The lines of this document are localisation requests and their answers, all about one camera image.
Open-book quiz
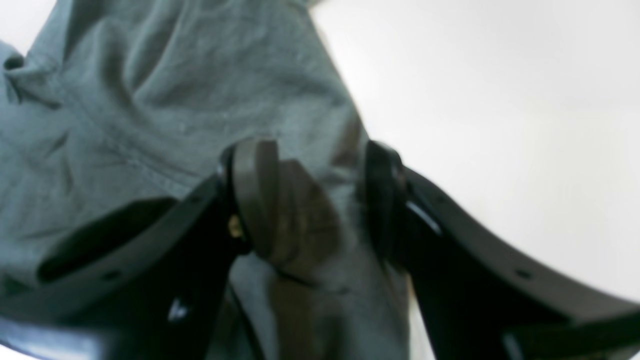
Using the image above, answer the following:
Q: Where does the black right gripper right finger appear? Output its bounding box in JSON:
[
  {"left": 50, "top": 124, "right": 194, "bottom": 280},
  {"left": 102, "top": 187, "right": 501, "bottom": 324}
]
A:
[{"left": 363, "top": 140, "right": 640, "bottom": 360}]

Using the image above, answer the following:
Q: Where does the dark grey t-shirt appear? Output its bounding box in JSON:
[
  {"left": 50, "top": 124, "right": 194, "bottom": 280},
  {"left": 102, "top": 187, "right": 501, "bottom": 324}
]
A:
[{"left": 1, "top": 0, "right": 410, "bottom": 360}]

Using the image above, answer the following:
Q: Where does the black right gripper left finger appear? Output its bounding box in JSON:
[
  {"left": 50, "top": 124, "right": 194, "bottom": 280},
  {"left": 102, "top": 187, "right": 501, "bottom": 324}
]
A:
[{"left": 1, "top": 139, "right": 279, "bottom": 360}]

